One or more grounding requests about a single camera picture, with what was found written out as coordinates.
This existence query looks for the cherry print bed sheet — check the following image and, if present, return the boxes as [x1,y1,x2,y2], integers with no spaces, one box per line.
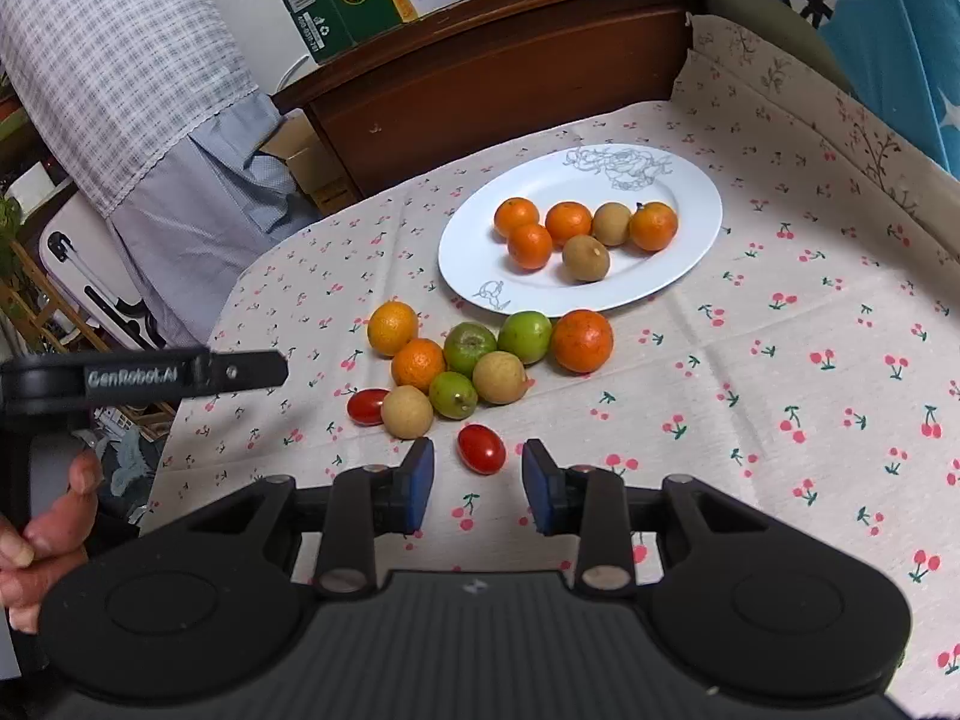
[139,97,960,720]

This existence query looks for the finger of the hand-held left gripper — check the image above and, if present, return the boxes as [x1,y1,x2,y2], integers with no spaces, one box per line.
[199,349,290,396]

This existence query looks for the beige floral cloth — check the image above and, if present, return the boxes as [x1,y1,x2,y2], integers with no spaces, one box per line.
[670,13,960,286]

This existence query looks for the person's left hand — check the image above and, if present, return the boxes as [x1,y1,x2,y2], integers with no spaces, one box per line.
[0,450,104,635]

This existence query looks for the red cherry tomato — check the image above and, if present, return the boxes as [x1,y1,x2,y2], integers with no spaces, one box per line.
[457,424,506,476]
[346,388,392,427]

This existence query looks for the white plate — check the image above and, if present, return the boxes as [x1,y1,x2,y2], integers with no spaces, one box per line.
[438,144,724,318]

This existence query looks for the wooden headboard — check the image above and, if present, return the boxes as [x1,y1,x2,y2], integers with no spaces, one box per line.
[271,0,712,202]

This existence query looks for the green jujube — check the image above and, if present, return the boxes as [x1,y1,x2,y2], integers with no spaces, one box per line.
[428,370,479,420]
[498,311,555,365]
[443,322,500,377]

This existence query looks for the brown cardboard box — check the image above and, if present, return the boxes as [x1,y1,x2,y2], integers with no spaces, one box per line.
[259,109,359,215]

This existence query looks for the wooden rack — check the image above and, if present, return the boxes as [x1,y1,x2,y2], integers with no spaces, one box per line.
[0,240,177,436]

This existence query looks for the brown longan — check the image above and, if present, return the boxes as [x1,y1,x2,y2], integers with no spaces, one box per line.
[592,203,633,247]
[381,385,435,440]
[472,351,530,406]
[562,235,611,284]

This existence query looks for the olive green pillow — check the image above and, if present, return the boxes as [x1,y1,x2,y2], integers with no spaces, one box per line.
[705,0,856,95]

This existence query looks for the grey plaid cloth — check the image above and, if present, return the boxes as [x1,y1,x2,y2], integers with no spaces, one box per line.
[0,0,262,217]

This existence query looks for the large orange mandarin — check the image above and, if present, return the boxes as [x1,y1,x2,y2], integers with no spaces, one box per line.
[550,309,615,374]

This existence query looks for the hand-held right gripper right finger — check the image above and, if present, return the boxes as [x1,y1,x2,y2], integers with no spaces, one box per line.
[521,437,824,592]

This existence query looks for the yellowish orange mandarin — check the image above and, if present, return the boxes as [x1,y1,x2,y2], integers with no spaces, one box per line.
[367,301,420,358]

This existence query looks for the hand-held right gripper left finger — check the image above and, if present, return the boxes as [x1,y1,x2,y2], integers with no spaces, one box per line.
[146,436,436,595]

